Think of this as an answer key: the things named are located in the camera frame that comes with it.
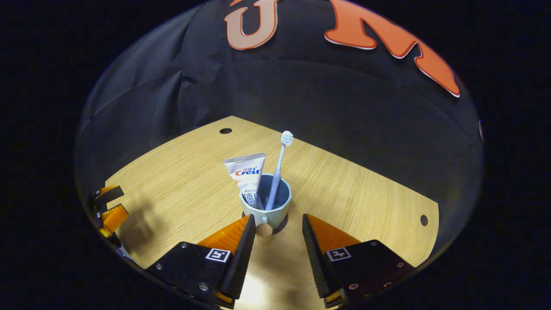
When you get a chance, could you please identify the white toothpaste tube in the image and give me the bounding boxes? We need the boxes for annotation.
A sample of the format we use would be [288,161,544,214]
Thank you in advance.
[223,153,266,211]

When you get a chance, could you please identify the light blue cup wooden handle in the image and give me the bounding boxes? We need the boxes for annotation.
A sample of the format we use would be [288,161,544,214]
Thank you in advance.
[239,173,292,237]

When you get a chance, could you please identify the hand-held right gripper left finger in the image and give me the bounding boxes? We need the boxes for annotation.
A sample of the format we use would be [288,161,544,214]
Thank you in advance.
[146,214,257,309]

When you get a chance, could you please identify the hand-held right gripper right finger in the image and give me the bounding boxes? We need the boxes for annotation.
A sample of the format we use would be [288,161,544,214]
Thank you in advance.
[302,213,416,308]

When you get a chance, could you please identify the light blue toothbrush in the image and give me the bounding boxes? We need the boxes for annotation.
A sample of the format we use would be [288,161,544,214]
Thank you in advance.
[264,130,294,211]

